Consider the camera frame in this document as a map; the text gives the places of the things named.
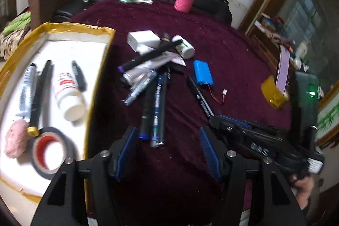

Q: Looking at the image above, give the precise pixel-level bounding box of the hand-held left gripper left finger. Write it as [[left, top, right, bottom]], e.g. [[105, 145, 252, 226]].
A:
[[30, 125, 138, 226]]

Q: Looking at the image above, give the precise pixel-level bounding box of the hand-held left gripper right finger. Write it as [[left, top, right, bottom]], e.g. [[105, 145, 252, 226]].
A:
[[199, 127, 308, 226]]

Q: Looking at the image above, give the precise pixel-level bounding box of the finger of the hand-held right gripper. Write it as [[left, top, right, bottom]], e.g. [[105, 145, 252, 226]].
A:
[[218, 114, 282, 138], [209, 118, 253, 142]]

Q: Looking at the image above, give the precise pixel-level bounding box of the black marker pen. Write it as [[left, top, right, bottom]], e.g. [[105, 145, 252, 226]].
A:
[[187, 76, 215, 118]]

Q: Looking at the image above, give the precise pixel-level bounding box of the blue battery pack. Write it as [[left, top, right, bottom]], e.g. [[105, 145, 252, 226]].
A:
[[193, 60, 228, 105]]

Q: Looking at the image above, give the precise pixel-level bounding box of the white tray with yellow tape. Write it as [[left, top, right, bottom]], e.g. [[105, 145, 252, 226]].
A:
[[0, 22, 116, 205]]

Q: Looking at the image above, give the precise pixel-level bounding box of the person's right hand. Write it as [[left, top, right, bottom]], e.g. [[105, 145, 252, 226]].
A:
[[290, 174, 317, 210]]

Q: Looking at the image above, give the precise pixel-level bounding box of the yellow tape piece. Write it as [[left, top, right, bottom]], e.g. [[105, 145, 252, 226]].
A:
[[261, 76, 290, 110]]

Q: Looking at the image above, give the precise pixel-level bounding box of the black marker blue end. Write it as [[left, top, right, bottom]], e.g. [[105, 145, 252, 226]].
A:
[[139, 75, 157, 140]]

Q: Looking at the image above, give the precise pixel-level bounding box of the purple paper strip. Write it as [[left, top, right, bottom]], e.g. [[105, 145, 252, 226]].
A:
[[275, 44, 292, 93]]

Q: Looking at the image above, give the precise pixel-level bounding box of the blue and black pen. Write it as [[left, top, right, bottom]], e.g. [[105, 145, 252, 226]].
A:
[[150, 72, 163, 147]]

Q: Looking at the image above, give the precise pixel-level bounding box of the maroon tablecloth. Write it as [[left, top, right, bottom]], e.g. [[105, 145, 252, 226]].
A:
[[61, 0, 300, 226]]

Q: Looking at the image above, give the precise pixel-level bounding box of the thin black pen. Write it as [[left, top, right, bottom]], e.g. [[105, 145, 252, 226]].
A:
[[158, 66, 170, 146]]

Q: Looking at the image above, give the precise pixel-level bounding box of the black tape roll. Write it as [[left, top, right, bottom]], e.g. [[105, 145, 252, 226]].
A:
[[31, 127, 76, 179]]

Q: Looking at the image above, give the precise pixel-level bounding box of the white cosmetic tube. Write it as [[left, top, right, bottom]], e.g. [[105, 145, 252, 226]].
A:
[[120, 60, 159, 87]]

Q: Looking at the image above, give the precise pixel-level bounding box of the white bottle red label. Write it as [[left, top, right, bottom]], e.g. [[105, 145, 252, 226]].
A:
[[51, 71, 88, 122]]

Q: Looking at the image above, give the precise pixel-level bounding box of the white bottle green label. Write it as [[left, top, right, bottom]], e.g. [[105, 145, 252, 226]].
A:
[[172, 35, 196, 59]]

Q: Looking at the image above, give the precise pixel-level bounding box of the short black marker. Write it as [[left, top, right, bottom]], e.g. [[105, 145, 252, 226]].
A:
[[71, 60, 88, 92]]

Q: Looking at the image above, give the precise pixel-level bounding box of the black marker purple end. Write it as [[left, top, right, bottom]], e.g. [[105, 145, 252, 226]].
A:
[[118, 39, 185, 73]]

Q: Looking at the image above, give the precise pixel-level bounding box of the black pen with gold cap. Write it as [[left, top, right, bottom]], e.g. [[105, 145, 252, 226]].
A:
[[27, 60, 54, 138]]

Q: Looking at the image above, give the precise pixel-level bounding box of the pink fluffy puff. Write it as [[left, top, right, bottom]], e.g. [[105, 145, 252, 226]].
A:
[[5, 120, 29, 159]]

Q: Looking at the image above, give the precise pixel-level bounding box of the white charger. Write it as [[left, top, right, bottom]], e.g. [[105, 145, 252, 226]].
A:
[[127, 30, 161, 48]]

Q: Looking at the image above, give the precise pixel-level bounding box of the wooden cabinet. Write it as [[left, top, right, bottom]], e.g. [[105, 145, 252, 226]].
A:
[[237, 0, 339, 150]]

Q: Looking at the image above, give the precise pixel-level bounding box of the grey marker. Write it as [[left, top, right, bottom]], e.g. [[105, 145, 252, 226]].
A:
[[16, 63, 38, 121]]

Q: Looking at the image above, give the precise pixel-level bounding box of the patterned brown blanket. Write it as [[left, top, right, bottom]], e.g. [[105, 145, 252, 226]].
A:
[[0, 26, 32, 60]]

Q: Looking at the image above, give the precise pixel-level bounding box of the brown armchair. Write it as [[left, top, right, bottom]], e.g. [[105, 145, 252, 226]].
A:
[[28, 0, 93, 31]]

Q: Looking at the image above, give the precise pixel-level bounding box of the green blanket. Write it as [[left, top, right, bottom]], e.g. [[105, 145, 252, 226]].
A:
[[3, 12, 32, 33]]

